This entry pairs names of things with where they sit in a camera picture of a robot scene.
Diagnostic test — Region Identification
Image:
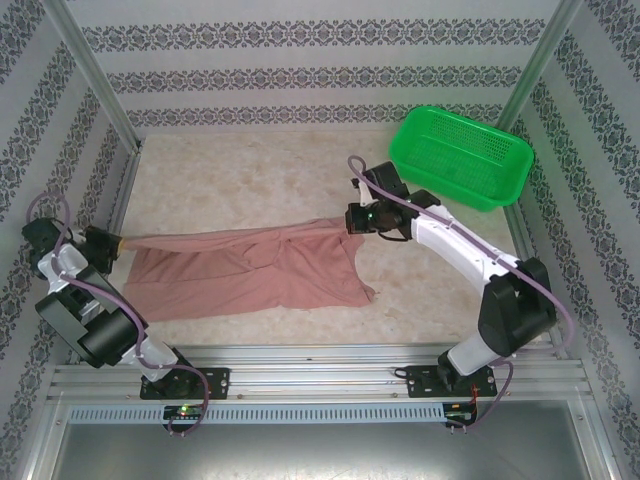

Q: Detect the green plastic basket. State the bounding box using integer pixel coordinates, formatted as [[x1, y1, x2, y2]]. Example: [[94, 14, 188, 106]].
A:
[[389, 105, 536, 214]]

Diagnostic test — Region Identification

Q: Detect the pink t-shirt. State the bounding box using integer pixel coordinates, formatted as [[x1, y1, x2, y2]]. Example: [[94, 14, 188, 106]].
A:
[[122, 217, 376, 324]]

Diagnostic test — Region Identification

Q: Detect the grey metal sheet panel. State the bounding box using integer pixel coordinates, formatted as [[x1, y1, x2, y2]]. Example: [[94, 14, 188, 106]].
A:
[[49, 423, 596, 480]]

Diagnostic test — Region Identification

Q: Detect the aluminium side rail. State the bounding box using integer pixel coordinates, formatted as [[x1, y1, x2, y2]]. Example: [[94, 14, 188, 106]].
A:
[[499, 199, 574, 361], [69, 147, 146, 366]]

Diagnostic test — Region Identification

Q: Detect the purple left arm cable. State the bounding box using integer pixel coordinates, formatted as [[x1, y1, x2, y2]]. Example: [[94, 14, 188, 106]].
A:
[[28, 193, 214, 437]]

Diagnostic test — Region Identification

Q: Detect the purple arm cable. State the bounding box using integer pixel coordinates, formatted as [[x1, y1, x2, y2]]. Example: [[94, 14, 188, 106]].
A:
[[348, 156, 575, 435], [28, 193, 214, 437]]

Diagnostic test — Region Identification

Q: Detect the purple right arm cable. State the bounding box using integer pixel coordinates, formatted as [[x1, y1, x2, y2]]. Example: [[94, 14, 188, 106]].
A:
[[348, 156, 575, 435]]

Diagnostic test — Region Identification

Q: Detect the aluminium frame post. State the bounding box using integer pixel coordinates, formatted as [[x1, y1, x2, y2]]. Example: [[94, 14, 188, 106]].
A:
[[499, 0, 594, 146], [42, 0, 144, 154]]

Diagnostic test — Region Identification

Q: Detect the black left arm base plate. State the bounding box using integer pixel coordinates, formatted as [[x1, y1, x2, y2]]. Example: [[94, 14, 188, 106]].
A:
[[139, 367, 232, 401]]

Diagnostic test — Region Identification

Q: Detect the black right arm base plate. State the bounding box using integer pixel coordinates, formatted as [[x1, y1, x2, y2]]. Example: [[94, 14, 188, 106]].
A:
[[405, 364, 497, 400]]

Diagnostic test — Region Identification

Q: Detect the long ribbed aluminium rail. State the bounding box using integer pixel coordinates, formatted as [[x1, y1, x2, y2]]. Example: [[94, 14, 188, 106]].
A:
[[47, 342, 589, 404]]

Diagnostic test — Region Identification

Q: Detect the slotted grey cable duct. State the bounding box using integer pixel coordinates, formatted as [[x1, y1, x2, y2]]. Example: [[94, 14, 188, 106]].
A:
[[67, 402, 449, 425]]

